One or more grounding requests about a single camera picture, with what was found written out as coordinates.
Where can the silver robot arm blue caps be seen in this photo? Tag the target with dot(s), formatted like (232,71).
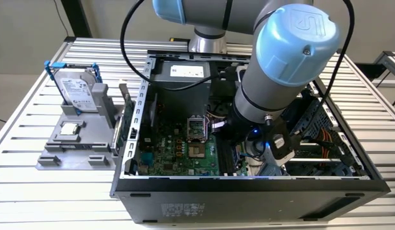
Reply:
(280,60)

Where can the black RAM slot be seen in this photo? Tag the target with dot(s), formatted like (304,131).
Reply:
(220,158)
(224,158)

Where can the round black fan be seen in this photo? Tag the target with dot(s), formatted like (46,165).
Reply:
(218,110)

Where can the CPU socket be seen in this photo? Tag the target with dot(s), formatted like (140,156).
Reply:
(197,151)

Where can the grey power supply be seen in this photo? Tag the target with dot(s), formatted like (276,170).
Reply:
(177,100)

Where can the perforated metal disk bay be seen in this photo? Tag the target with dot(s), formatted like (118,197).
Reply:
(312,154)

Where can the green motherboard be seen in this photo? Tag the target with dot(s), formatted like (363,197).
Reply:
(165,153)

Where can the black open PC case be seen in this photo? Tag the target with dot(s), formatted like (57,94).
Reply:
(216,203)

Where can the green graphics card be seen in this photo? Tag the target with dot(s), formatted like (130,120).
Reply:
(129,112)

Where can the grey parts rack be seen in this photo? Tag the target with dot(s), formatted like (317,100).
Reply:
(88,134)

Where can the silver CPU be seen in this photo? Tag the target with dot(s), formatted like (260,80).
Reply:
(68,129)

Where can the hard disk in blue carrier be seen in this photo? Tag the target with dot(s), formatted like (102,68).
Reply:
(73,91)

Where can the metal slat side table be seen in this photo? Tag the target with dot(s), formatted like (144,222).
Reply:
(392,62)

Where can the black vertical post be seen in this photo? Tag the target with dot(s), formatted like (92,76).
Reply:
(77,19)

